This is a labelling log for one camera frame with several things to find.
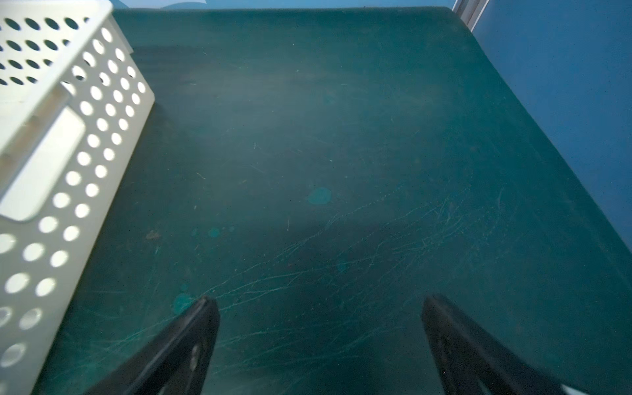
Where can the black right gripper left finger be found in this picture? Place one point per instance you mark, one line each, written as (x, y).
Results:
(176, 361)

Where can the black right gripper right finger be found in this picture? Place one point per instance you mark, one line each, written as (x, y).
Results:
(469, 359)

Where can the white perforated plastic basket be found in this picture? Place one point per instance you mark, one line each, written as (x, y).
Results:
(73, 106)

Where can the aluminium frame rail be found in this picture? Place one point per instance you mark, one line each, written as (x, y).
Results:
(470, 11)

